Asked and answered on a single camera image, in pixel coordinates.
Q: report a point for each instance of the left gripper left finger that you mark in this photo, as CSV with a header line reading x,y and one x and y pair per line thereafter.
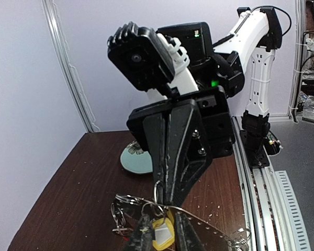
x,y
142,237

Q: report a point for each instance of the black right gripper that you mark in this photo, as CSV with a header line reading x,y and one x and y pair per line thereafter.
x,y
198,122

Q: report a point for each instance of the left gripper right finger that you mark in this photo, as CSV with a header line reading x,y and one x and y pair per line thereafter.
x,y
185,236

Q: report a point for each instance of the yellow key tag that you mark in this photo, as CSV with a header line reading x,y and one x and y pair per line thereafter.
x,y
164,232

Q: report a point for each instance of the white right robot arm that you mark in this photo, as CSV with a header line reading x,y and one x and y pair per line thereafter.
x,y
253,45

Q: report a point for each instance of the light blue flower plate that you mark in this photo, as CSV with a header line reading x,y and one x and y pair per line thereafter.
x,y
135,160

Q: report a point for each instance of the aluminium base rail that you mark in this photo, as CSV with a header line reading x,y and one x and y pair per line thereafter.
x,y
273,219

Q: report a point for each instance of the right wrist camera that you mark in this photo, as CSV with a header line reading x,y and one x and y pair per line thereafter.
x,y
152,62

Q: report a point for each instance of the right aluminium wall post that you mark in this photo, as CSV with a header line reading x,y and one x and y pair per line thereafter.
x,y
69,71

